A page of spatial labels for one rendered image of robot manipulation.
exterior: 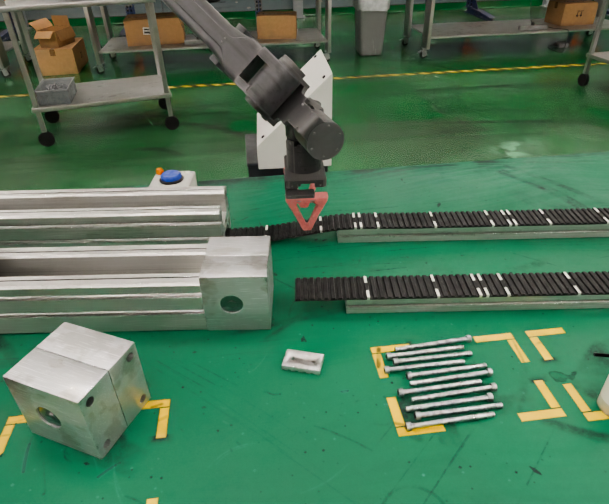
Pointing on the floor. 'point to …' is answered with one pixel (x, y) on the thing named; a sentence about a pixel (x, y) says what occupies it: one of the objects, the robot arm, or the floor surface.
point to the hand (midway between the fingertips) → (305, 214)
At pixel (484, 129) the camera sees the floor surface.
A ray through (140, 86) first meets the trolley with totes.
